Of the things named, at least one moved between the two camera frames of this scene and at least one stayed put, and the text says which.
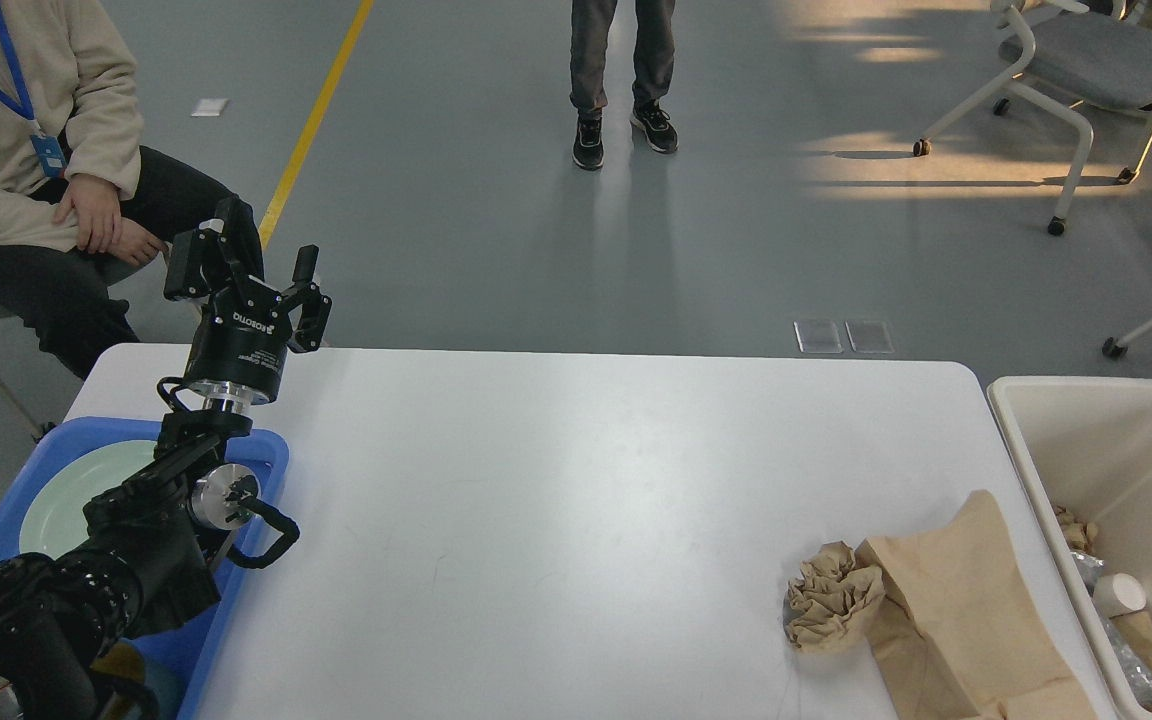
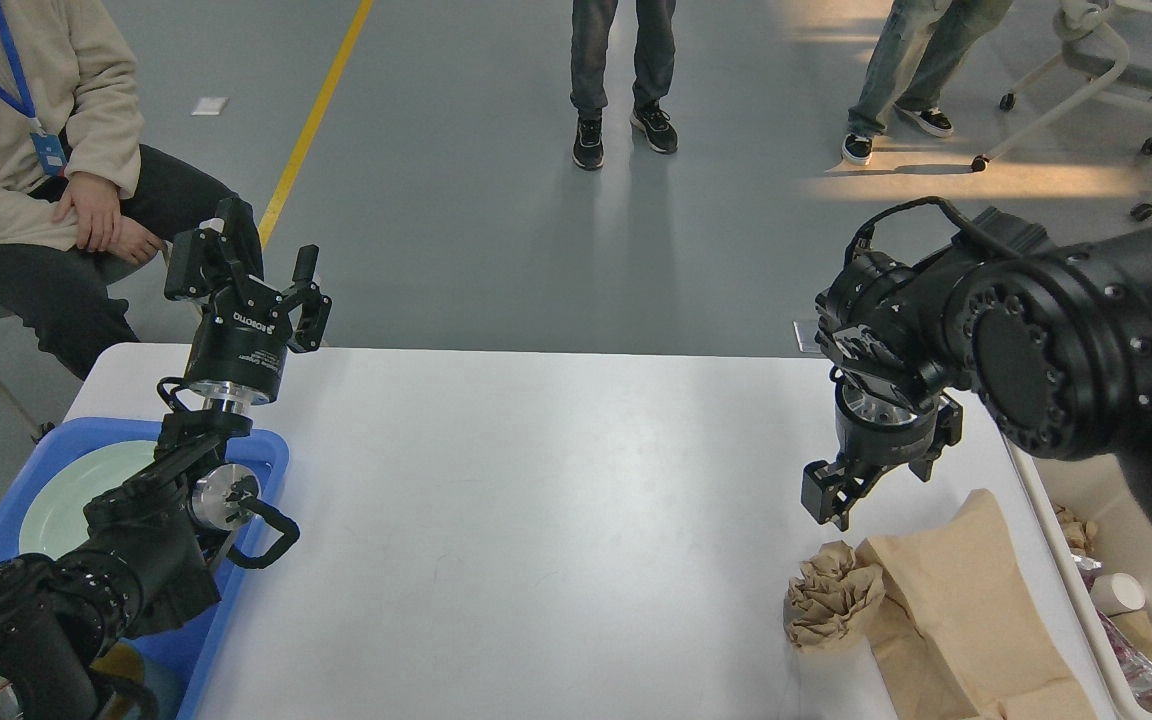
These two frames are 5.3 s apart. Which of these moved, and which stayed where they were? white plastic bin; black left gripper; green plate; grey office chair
Moved: grey office chair
Stayed: green plate; black left gripper; white plastic bin
